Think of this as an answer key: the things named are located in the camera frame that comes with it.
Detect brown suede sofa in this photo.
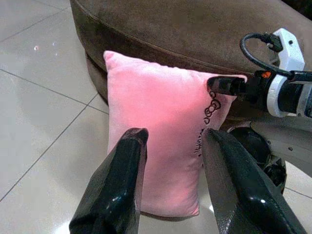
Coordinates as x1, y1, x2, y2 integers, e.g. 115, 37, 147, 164
69, 0, 312, 130

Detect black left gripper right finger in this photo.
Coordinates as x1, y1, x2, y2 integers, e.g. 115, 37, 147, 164
201, 128, 308, 234

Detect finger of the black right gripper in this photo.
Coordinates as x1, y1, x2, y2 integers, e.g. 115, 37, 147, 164
206, 75, 247, 96

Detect black camera cable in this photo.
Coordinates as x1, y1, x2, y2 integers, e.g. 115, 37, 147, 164
239, 32, 312, 82

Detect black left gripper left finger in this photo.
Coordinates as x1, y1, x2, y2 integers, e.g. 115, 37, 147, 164
69, 127, 150, 234

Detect pink embroidered pillow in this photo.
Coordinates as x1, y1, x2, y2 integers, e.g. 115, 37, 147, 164
102, 50, 248, 217

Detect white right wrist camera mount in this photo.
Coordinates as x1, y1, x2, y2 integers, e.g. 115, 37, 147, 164
266, 27, 306, 118

